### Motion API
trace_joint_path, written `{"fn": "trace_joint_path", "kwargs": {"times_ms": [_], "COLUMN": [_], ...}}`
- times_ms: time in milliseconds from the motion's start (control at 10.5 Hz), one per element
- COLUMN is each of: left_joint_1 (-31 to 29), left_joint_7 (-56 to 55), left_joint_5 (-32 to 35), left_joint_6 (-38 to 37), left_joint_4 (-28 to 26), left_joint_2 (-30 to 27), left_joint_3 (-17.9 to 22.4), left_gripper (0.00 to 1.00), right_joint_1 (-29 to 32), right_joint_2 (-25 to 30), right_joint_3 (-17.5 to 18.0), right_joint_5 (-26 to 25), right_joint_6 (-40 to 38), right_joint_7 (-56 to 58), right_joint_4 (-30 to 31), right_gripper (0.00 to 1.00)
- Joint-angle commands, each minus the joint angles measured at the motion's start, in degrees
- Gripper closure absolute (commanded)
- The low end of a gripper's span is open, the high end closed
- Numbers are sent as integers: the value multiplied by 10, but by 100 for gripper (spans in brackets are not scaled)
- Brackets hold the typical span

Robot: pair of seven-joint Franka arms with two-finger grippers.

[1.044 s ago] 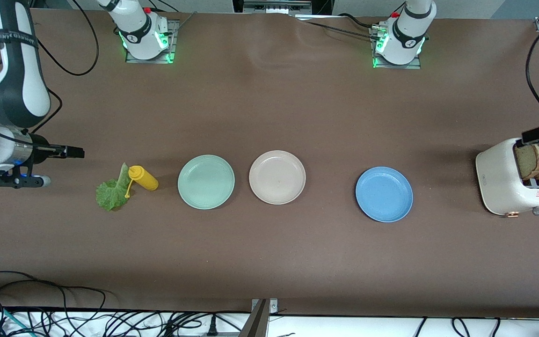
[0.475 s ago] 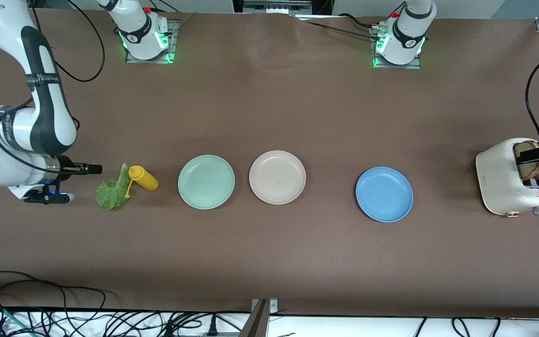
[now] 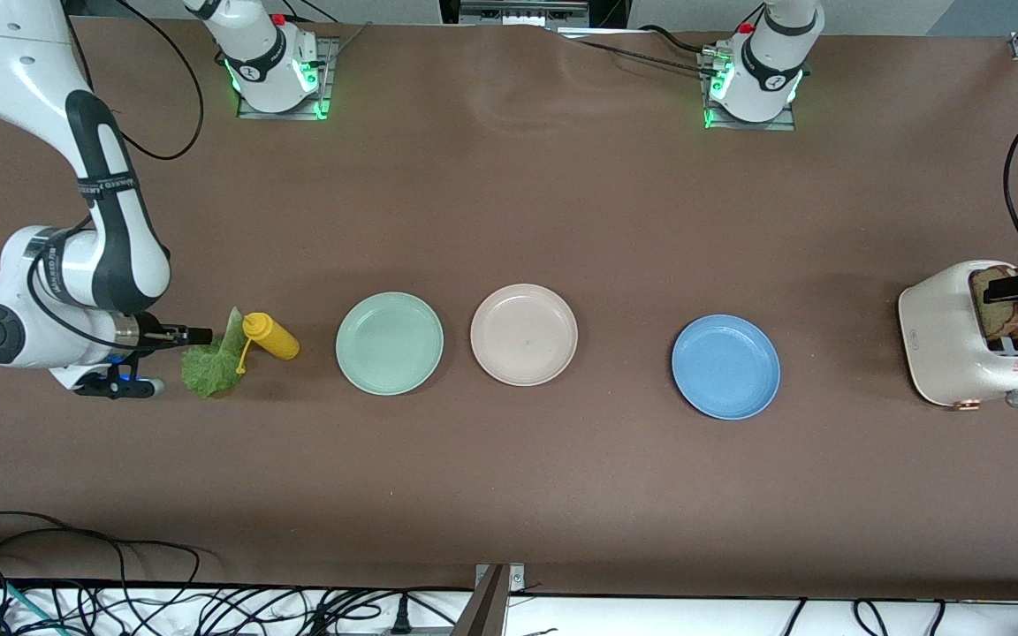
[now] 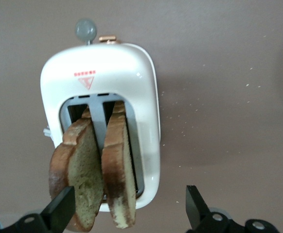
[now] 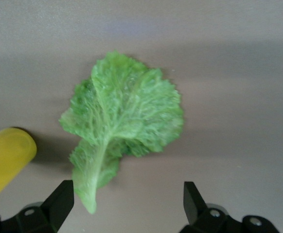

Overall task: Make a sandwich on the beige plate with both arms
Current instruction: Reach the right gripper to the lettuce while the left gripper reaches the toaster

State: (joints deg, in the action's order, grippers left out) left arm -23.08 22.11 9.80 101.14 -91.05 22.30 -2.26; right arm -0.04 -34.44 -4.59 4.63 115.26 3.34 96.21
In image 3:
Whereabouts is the green lettuce leaf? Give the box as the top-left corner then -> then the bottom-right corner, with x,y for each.
180,307 -> 249,399

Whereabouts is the yellow mustard squeeze bottle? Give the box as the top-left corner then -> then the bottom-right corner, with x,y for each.
235,312 -> 301,375

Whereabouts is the mint green plate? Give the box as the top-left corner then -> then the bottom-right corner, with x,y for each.
335,291 -> 445,397

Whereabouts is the blue plate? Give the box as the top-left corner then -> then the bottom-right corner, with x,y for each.
671,314 -> 782,421

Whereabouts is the beige plate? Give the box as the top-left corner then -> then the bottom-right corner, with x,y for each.
470,283 -> 580,388

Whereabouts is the cream white toaster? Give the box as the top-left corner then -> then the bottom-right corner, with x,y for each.
898,259 -> 1018,413

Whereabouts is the grey power strip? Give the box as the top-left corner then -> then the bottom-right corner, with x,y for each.
332,623 -> 457,636

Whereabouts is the silver black equipment box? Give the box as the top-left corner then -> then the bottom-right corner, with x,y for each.
438,0 -> 598,34

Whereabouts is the white lower shelf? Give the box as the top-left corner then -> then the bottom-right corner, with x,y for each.
0,579 -> 1018,636

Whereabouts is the black looped cable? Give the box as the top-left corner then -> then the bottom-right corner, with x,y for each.
0,511 -> 130,636
0,528 -> 202,636

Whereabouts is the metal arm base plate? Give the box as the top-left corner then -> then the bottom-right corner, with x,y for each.
699,49 -> 797,132
238,35 -> 339,121

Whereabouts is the black cable bundle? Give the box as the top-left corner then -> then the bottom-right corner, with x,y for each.
76,583 -> 475,636

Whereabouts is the thin grey cable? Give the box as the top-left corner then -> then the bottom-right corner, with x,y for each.
320,23 -> 375,72

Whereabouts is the grey metal bracket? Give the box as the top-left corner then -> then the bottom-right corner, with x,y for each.
460,563 -> 528,636

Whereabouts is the black base cable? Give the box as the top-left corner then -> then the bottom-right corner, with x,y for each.
558,25 -> 726,79

